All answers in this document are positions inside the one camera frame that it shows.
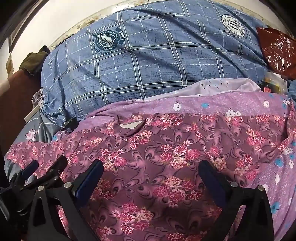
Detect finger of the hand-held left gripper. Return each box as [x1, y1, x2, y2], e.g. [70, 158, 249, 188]
[16, 160, 39, 184]
[22, 155, 68, 191]

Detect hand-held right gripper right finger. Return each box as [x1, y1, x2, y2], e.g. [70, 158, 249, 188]
[198, 160, 274, 241]

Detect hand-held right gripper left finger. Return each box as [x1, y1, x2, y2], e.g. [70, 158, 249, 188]
[28, 159, 104, 241]

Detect purple floral garment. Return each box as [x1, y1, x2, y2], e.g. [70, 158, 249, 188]
[6, 112, 292, 241]

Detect grey-blue flowered cloth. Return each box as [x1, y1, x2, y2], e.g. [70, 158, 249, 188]
[5, 109, 79, 172]

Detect brown headboard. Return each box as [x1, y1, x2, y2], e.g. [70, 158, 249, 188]
[0, 70, 44, 144]

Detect small lilac patterned cloth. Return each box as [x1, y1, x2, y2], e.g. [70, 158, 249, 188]
[32, 89, 45, 108]

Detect lilac flowered bedsheet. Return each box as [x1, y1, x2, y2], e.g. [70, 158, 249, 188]
[53, 91, 296, 241]

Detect white printed cloth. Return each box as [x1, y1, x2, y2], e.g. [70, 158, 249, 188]
[142, 78, 262, 101]

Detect wooden framed picture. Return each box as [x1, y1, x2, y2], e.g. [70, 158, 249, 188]
[6, 54, 15, 73]

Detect olive green cloth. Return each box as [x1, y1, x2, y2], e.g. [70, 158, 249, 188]
[19, 46, 50, 75]

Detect yellow box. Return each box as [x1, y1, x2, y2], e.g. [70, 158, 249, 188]
[264, 72, 287, 94]

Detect blue plaid quilt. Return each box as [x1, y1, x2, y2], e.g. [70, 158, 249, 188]
[40, 2, 270, 127]

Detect red plastic bag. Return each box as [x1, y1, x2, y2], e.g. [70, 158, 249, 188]
[257, 27, 296, 73]

